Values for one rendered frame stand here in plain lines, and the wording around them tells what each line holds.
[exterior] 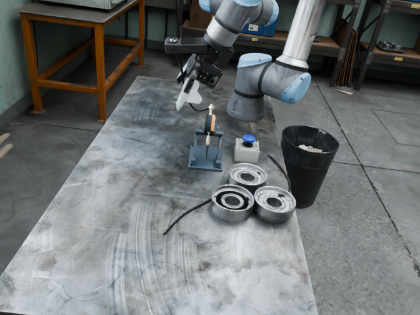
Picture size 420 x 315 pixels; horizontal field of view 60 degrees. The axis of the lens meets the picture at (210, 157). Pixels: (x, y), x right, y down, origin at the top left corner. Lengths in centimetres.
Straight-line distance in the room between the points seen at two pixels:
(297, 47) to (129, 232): 80
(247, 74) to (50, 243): 86
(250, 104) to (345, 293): 106
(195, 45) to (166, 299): 60
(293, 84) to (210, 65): 38
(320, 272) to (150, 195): 125
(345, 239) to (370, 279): 28
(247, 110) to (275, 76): 18
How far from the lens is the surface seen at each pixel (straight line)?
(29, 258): 83
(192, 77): 96
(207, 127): 105
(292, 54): 128
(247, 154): 111
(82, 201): 94
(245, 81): 135
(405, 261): 231
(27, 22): 300
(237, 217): 88
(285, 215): 91
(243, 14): 92
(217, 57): 98
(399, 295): 210
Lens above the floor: 139
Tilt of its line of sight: 32 degrees down
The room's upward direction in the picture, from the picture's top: 8 degrees clockwise
